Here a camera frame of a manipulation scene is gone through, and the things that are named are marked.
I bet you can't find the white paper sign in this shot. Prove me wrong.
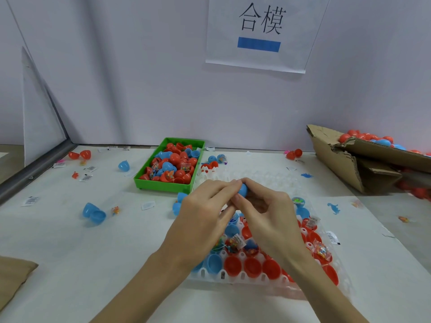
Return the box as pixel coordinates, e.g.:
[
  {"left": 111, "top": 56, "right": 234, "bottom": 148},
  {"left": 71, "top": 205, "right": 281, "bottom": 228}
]
[{"left": 205, "top": 0, "right": 331, "bottom": 74}]

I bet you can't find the grey metal rail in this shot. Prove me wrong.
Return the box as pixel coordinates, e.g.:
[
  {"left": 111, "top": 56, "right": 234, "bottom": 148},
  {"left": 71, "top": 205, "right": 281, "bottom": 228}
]
[{"left": 0, "top": 139, "right": 76, "bottom": 205}]

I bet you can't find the green plastic tray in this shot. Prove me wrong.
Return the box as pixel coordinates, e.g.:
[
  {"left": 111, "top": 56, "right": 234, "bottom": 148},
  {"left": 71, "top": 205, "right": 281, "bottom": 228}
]
[{"left": 133, "top": 137, "right": 206, "bottom": 194}]

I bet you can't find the person's right forearm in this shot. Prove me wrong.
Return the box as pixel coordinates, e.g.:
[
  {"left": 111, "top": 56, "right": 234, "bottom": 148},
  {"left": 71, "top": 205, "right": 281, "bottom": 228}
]
[{"left": 283, "top": 251, "right": 368, "bottom": 323}]

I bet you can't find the person's left hand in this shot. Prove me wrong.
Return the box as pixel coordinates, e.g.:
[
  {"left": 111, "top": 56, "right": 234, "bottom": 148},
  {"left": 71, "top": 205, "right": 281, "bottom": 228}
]
[{"left": 158, "top": 179, "right": 243, "bottom": 273}]

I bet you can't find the clear plastic egg tray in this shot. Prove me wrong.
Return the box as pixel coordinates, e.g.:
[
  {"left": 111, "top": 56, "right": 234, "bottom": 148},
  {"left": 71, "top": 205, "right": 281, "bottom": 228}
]
[{"left": 172, "top": 170, "right": 354, "bottom": 300}]

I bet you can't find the clear triangular panel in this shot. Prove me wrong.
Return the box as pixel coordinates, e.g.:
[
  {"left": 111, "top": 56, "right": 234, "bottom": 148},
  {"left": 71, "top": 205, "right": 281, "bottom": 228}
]
[{"left": 22, "top": 47, "right": 68, "bottom": 167}]

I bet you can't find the person's right hand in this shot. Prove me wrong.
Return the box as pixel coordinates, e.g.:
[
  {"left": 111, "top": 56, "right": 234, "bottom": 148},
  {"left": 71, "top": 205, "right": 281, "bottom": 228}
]
[{"left": 232, "top": 177, "right": 314, "bottom": 268}]

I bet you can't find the cardboard box of capsules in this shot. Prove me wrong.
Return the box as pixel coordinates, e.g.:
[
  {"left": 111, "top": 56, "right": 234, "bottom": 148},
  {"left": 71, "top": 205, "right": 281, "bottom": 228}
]
[{"left": 306, "top": 124, "right": 431, "bottom": 194}]

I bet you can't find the small capsule cluster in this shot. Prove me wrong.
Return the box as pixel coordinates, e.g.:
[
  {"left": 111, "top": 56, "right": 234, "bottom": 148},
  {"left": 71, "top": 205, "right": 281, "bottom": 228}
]
[{"left": 205, "top": 154, "right": 229, "bottom": 167}]

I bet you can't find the flat brown cardboard sheet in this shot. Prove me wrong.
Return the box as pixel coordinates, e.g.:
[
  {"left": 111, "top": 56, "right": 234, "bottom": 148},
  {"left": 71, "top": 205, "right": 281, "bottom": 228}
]
[{"left": 0, "top": 255, "right": 39, "bottom": 312}]

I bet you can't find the pile of finished eggs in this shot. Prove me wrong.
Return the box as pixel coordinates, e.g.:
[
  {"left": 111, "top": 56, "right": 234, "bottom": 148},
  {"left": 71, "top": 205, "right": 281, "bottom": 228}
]
[{"left": 338, "top": 129, "right": 431, "bottom": 155}]

